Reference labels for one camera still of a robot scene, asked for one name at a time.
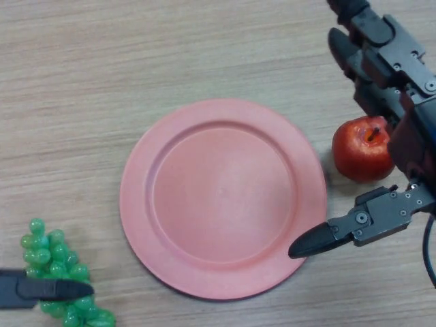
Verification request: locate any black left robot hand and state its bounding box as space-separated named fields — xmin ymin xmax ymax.
xmin=0 ymin=268 xmax=95 ymax=311

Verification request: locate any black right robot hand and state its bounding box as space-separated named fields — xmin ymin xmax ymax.
xmin=287 ymin=0 xmax=436 ymax=260

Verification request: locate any green grapes bunch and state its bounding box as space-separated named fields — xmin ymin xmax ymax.
xmin=20 ymin=217 xmax=116 ymax=327

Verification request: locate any pink round plate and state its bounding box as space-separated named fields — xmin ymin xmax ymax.
xmin=119 ymin=98 xmax=328 ymax=300

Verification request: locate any red apple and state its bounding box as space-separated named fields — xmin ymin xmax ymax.
xmin=332 ymin=115 xmax=396 ymax=181

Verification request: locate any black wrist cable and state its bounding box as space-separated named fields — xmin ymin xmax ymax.
xmin=422 ymin=217 xmax=436 ymax=287

